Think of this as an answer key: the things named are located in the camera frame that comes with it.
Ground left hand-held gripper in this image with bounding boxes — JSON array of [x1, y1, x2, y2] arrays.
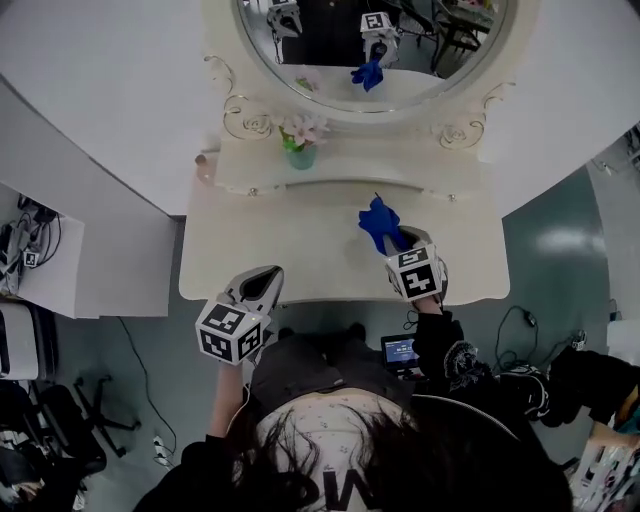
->
[[194, 264, 285, 369]]

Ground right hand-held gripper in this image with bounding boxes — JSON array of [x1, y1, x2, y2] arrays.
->
[[381, 225, 449, 303]]

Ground blue cloth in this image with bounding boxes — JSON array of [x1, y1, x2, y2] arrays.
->
[[357, 192, 404, 256]]

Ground person's right forearm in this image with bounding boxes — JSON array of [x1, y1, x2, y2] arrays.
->
[[412, 297, 501, 396]]

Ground person's left forearm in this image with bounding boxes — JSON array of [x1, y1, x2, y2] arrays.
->
[[208, 362, 251, 441]]

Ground cream dressing table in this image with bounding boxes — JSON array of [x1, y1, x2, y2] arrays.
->
[[178, 134, 511, 306]]

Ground person's legs in black trousers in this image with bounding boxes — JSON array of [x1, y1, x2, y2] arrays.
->
[[249, 324, 421, 406]]

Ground small black monitor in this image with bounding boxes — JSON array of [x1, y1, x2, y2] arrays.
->
[[380, 334, 419, 374]]

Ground pink flowers in green vase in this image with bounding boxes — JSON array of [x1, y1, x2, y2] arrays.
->
[[278, 113, 331, 171]]

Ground person's white patterned top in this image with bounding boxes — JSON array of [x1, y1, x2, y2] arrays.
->
[[257, 394, 416, 512]]

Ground white shelf cabinet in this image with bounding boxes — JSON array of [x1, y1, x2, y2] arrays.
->
[[0, 74, 179, 321]]

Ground black office chair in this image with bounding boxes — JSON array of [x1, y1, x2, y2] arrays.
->
[[29, 374, 144, 481]]

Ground white docking station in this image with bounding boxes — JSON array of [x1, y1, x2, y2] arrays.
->
[[0, 304, 41, 381]]

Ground cluttered side table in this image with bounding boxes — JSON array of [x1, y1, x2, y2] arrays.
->
[[564, 424, 640, 512]]

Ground black cable with adapter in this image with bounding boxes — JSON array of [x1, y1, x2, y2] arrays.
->
[[492, 304, 539, 374]]

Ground oval mirror with cream frame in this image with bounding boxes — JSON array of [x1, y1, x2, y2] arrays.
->
[[202, 0, 544, 151]]

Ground spare gripper with cables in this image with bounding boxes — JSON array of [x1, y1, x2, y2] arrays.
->
[[0, 197, 61, 296]]

